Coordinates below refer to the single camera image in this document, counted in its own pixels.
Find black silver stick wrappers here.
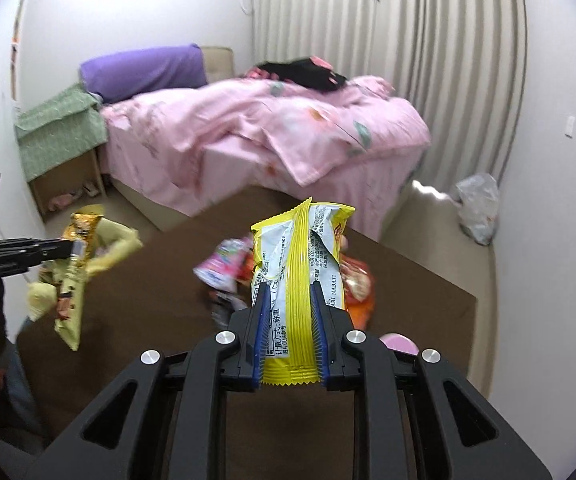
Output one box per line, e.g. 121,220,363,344
208,289,248,330

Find gold yellow snack wrapper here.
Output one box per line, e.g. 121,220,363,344
52,210,105,322

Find white wall switch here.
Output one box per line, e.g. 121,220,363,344
565,116,576,139

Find beige headboard cushion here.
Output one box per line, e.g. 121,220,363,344
200,47,235,84

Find pink white cartoon snack bag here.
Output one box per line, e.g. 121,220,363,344
192,236,252,294

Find yellow white snack wrapper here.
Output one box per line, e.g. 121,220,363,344
251,198,355,387

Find yellow plastic trash bag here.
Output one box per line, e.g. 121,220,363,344
26,211,143,351

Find pink floral duvet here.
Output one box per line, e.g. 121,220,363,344
99,72,432,212

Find pink cup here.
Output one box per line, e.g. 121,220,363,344
380,333,419,356

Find purple pillow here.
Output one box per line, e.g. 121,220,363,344
80,44,208,104

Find clear plastic bag on floor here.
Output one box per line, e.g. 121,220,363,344
453,172,500,246

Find orange snack bag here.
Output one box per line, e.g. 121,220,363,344
340,256,376,330

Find black clothing on bed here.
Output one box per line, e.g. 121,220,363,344
247,56,348,92

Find green cloth covered nightstand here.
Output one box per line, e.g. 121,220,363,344
15,84,108,217

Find striped beige curtain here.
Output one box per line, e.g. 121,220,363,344
254,0,527,191

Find bed with pink sheet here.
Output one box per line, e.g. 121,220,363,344
98,75,432,242

